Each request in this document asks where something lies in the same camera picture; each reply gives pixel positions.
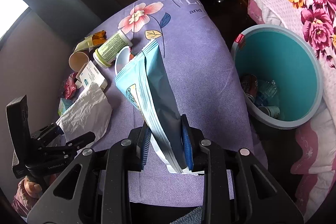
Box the white medicine box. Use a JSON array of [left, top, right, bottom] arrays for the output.
[[76, 61, 108, 91]]

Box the left hand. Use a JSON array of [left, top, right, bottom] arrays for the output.
[[11, 176, 42, 217]]

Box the pink floral quilt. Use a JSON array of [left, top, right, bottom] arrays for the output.
[[229, 0, 336, 222]]

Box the pink red snack wrapper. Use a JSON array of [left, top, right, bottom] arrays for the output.
[[63, 72, 77, 100]]

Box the red white yogurt cup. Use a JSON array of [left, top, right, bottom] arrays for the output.
[[258, 106, 280, 119]]

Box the teal round trash bin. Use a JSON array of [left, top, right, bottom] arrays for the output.
[[231, 24, 323, 130]]

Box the small teal packet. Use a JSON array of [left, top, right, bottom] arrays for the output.
[[58, 98, 73, 116]]

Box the light blue pouch bag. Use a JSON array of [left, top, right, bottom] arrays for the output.
[[114, 39, 205, 176]]

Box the red soda can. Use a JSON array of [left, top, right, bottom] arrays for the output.
[[240, 73, 258, 103]]

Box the purple floral bed sheet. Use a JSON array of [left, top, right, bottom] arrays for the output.
[[88, 0, 268, 207]]

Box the orange green plastic cup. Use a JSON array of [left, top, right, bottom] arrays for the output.
[[114, 46, 134, 75]]

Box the clear plastic water bottle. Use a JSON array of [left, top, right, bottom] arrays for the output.
[[255, 80, 280, 107]]

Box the yellow wrapper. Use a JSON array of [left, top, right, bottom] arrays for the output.
[[74, 30, 106, 52]]

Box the green white cylindrical container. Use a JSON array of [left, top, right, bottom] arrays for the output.
[[93, 30, 133, 68]]

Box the brown paper cup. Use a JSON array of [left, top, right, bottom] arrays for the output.
[[68, 51, 89, 72]]

